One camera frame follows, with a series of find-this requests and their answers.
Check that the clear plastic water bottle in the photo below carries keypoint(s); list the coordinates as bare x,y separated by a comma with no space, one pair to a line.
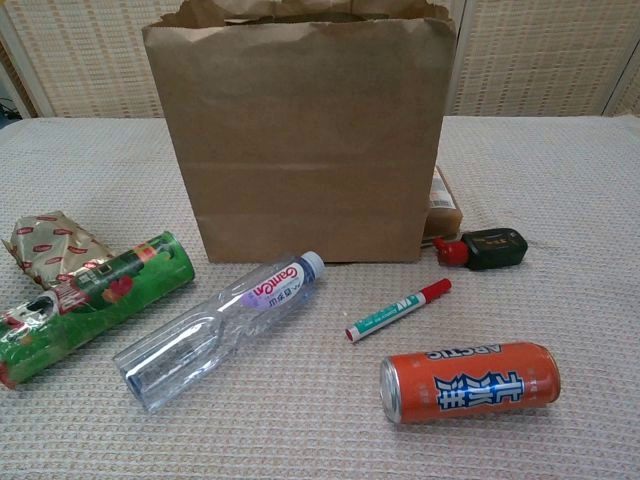
200,340

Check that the orange soda can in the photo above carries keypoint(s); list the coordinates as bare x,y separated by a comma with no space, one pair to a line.
470,382

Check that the green chips can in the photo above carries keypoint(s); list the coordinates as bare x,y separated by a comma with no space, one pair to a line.
100,305

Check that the silver red foil packet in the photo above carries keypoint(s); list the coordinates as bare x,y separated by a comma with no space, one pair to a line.
50,245

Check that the brown paper bag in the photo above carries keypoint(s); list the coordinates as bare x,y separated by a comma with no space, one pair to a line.
300,150

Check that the brown labelled juice bottle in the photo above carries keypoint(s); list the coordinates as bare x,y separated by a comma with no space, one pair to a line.
445,215

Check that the black bottle with red cap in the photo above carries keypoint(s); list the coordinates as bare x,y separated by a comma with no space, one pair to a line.
495,247

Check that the red capped marker pen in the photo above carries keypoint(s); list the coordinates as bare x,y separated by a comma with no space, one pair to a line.
395,312

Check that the white woven tablecloth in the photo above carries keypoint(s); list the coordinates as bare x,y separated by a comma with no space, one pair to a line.
550,200

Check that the woven folding screen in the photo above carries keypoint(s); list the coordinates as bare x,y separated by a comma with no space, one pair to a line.
540,60

